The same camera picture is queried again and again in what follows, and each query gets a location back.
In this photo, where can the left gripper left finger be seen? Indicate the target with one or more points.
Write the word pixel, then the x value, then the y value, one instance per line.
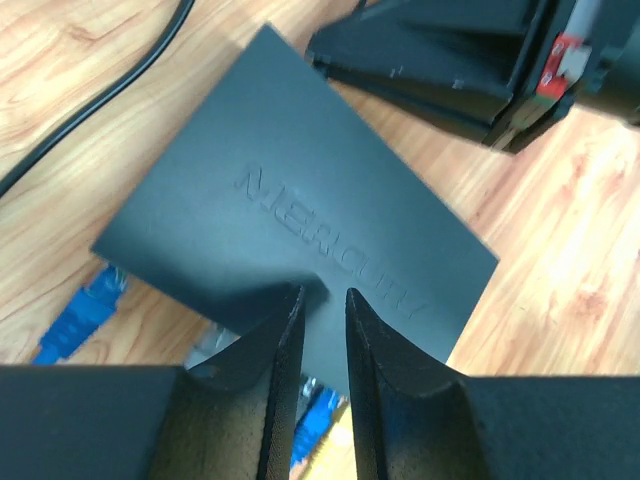
pixel 233 415

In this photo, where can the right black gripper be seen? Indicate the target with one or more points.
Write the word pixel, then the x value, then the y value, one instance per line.
pixel 455 64

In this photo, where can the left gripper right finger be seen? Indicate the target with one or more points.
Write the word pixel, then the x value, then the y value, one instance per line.
pixel 412 416

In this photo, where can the black network switch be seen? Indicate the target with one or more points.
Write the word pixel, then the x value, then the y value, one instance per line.
pixel 276 181

